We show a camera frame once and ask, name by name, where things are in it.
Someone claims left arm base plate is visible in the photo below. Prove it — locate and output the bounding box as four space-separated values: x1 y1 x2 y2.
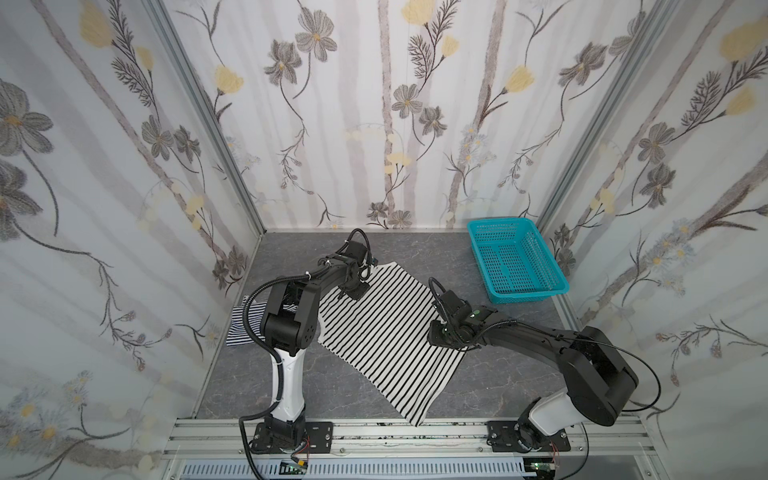
249 421 334 454

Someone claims blue white striped tank top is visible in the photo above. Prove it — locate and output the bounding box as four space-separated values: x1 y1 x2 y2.
225 300 266 347

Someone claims aluminium corner post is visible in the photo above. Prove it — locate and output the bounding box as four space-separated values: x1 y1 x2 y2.
142 0 267 239
536 0 679 231

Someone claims green circuit board left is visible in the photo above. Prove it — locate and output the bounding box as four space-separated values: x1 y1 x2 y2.
279 459 308 476

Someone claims teal plastic basket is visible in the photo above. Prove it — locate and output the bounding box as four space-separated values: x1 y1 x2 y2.
467 217 570 304

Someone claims white slotted cable duct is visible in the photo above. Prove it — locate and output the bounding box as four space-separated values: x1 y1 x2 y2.
179 458 532 480

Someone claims black white striped tank top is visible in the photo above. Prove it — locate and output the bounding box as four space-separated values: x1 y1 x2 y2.
318 263 465 427

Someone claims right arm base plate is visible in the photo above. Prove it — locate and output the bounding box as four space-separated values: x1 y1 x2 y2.
486 420 571 454

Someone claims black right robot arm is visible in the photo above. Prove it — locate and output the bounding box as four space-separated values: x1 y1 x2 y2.
427 277 662 453

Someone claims green circuit board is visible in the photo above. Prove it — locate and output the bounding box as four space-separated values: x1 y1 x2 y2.
279 459 308 476
524 460 557 480

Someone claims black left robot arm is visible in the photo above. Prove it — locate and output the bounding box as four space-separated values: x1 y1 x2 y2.
238 228 377 479

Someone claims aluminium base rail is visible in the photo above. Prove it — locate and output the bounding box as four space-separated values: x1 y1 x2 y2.
161 416 657 460

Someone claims green circuit board right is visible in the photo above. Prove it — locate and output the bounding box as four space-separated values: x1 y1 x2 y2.
524 460 557 480

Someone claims aluminium corner post right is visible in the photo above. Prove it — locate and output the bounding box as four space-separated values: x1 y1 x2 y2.
536 0 679 231

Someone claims aluminium corner post left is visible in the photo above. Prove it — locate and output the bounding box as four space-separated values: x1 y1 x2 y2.
142 0 267 239

